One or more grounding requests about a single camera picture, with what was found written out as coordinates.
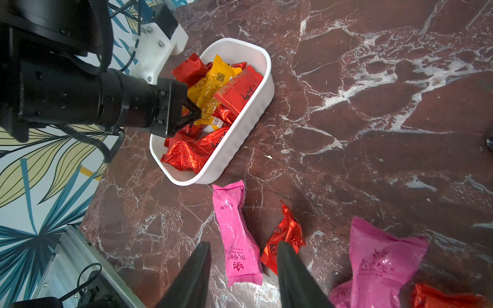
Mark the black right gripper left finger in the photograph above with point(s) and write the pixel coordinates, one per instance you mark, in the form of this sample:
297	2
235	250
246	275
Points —
190	288

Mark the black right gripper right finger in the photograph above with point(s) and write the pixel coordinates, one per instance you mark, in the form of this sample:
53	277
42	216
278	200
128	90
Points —
296	285

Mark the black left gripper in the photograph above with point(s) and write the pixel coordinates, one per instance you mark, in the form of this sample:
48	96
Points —
127	101

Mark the yellow orange tea bag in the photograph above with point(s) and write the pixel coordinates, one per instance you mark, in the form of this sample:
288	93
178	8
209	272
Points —
202	93

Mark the small red tea bag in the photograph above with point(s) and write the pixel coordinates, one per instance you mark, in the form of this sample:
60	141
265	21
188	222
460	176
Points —
289	231

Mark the white plastic storage box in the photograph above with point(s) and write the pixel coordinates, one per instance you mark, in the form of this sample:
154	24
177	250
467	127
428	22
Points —
232	51

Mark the pink tea bag packet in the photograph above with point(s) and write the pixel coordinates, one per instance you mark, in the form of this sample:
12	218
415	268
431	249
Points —
381	263

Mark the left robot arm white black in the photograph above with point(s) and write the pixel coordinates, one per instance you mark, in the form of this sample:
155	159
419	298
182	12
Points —
65	63

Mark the red tea bags in box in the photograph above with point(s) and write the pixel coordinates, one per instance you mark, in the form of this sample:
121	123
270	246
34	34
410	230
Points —
193	145

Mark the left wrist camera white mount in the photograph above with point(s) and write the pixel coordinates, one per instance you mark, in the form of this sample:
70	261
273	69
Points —
161	37

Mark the aluminium front rail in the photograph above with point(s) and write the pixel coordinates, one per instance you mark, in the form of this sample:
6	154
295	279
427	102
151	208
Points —
74	262

